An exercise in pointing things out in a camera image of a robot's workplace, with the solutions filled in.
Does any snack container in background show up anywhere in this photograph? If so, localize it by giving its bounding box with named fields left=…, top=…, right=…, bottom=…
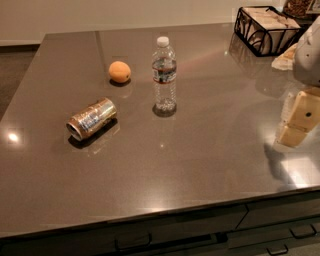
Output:
left=283, top=0, right=320, bottom=19

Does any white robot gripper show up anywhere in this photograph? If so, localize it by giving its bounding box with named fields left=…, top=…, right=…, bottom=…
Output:
left=277, top=16, right=320, bottom=147

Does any orange fruit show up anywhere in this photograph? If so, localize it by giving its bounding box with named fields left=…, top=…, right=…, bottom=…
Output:
left=109, top=61, right=131, bottom=83

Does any dark right lower drawer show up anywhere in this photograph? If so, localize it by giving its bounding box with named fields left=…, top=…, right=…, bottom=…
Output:
left=227, top=218, right=320, bottom=256

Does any clear plastic water bottle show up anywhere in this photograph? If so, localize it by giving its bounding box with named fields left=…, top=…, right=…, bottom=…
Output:
left=152, top=36, right=177, bottom=117

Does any crumpled paper napkin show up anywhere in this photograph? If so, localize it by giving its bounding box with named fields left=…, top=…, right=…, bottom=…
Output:
left=271, top=44, right=297, bottom=71

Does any crushed silver soda can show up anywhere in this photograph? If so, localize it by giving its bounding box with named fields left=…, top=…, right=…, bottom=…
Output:
left=66, top=97, right=117, bottom=141

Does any dark left cabinet drawer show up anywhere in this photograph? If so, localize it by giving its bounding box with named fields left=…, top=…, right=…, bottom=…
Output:
left=0, top=205, right=248, bottom=256

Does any white napkins stack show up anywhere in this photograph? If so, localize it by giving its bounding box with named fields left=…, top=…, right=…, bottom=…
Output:
left=242, top=7, right=302, bottom=55

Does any dark right upper drawer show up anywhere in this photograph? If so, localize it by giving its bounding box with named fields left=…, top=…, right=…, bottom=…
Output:
left=237, top=192, right=320, bottom=230

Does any black wire napkin basket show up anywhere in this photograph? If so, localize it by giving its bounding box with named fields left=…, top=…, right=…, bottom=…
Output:
left=233, top=5, right=306, bottom=58

